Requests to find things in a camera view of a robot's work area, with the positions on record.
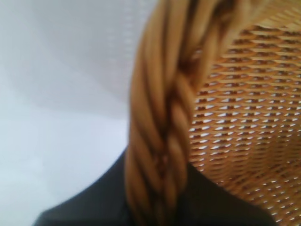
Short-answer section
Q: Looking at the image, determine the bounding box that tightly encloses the brown woven wicker basket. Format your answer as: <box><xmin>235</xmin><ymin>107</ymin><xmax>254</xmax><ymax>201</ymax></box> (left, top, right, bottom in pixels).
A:
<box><xmin>126</xmin><ymin>0</ymin><xmax>301</xmax><ymax>226</ymax></box>

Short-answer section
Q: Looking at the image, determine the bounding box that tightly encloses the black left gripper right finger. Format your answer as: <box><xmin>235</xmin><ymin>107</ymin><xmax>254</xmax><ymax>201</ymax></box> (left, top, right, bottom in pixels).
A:
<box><xmin>174</xmin><ymin>164</ymin><xmax>278</xmax><ymax>226</ymax></box>

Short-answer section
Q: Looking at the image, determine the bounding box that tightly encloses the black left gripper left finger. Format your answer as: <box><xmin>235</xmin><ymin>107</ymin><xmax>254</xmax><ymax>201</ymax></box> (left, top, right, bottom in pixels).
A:
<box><xmin>32</xmin><ymin>150</ymin><xmax>139</xmax><ymax>226</ymax></box>

